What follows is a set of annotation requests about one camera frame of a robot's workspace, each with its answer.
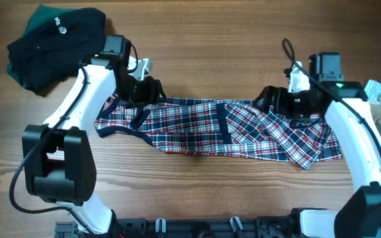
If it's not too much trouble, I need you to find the plaid red navy white garment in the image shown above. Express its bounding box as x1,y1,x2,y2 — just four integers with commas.
94,97,343,170

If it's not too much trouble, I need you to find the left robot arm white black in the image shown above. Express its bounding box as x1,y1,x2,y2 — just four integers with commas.
9,35,167,237

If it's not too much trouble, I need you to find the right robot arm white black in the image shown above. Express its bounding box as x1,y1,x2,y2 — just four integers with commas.
255,52,381,237

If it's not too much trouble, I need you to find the black garment with white logo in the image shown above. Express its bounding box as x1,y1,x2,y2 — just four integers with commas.
7,7,106,94

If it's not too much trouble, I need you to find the dark green garment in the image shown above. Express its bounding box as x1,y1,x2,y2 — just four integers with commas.
7,5,74,90

